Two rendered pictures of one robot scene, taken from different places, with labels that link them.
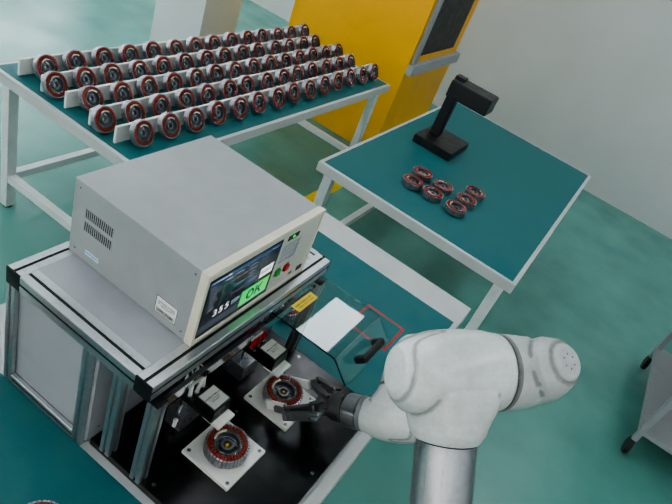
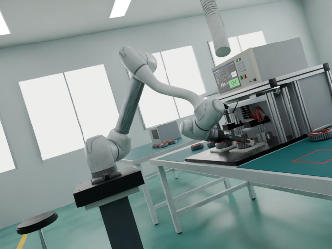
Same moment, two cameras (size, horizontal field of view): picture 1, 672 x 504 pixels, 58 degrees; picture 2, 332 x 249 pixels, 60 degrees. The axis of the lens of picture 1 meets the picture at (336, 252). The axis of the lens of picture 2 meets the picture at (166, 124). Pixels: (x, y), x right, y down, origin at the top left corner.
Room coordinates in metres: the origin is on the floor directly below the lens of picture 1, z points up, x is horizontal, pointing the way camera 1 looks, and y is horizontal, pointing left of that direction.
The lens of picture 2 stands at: (2.19, -1.39, 1.07)
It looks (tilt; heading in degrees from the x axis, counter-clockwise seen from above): 1 degrees down; 141
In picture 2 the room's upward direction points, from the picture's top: 17 degrees counter-clockwise
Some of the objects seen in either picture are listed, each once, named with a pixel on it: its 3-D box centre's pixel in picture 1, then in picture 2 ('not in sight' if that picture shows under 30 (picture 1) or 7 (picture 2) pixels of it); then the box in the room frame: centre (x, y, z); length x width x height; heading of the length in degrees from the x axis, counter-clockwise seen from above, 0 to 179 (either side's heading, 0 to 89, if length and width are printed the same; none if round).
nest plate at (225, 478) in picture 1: (224, 451); (225, 147); (0.94, 0.06, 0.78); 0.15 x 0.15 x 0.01; 71
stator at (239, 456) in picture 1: (226, 445); (224, 144); (0.94, 0.06, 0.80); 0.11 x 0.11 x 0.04
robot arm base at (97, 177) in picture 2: not in sight; (104, 174); (0.54, -0.63, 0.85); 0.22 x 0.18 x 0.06; 158
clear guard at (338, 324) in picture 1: (322, 320); (243, 102); (1.24, -0.04, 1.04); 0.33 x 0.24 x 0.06; 71
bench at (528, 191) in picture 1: (449, 220); not in sight; (3.36, -0.57, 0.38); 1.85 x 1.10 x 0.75; 161
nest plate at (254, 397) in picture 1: (280, 398); (246, 147); (1.16, -0.02, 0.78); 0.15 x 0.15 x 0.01; 71
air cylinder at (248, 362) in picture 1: (243, 363); (265, 136); (1.21, 0.12, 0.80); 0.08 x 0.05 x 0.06; 161
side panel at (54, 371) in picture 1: (49, 363); not in sight; (0.87, 0.50, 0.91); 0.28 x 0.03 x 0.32; 71
